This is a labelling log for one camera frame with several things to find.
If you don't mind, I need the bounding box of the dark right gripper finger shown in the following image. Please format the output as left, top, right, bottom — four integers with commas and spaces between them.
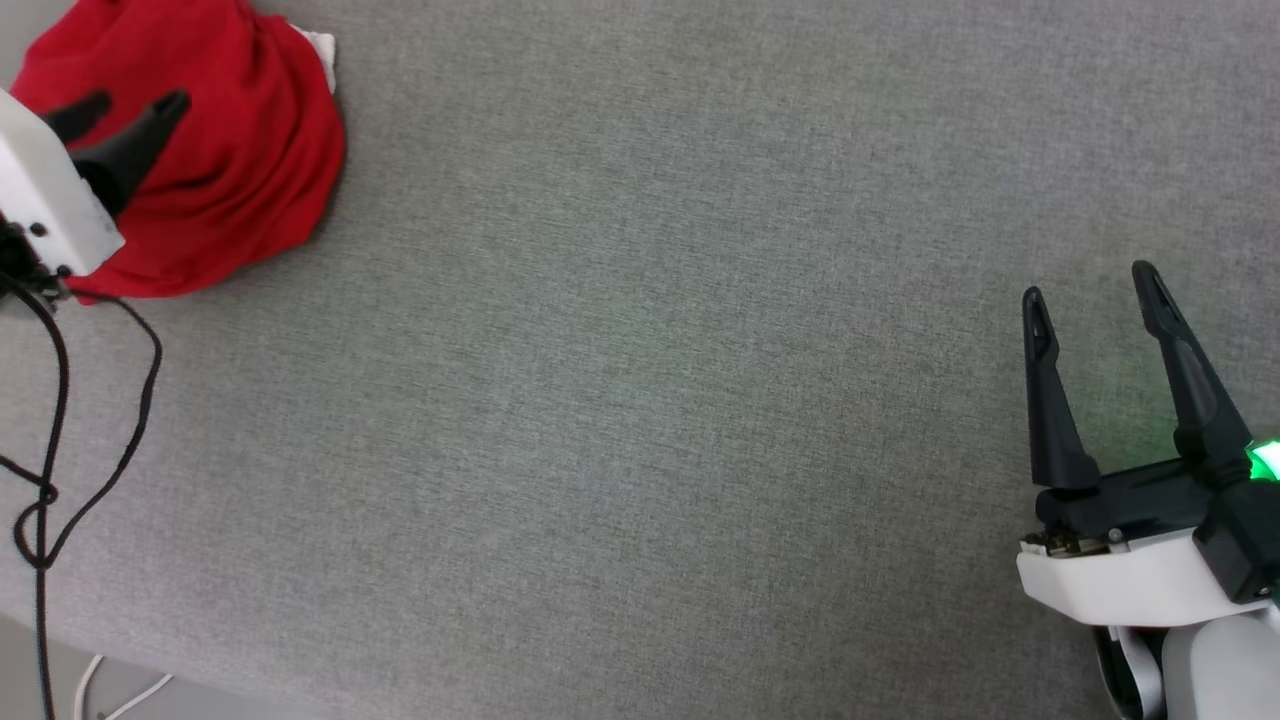
1021, 286, 1102, 492
1131, 259, 1254, 487

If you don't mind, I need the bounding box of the grey fabric sofa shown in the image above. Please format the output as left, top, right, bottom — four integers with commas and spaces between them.
0, 0, 1280, 720

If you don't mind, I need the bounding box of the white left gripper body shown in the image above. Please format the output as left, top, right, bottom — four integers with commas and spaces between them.
0, 88, 127, 278

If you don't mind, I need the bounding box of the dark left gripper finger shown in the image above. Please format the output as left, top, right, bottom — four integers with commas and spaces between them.
70, 89, 192, 218
44, 90, 114, 145

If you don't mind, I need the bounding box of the thin white cable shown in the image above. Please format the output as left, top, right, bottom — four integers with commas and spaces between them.
104, 674, 174, 720
74, 654, 107, 720

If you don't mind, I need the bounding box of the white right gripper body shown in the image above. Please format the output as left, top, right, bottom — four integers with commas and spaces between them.
1017, 438, 1280, 629

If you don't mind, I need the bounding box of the red and white garment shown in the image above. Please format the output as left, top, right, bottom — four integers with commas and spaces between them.
8, 0, 348, 303

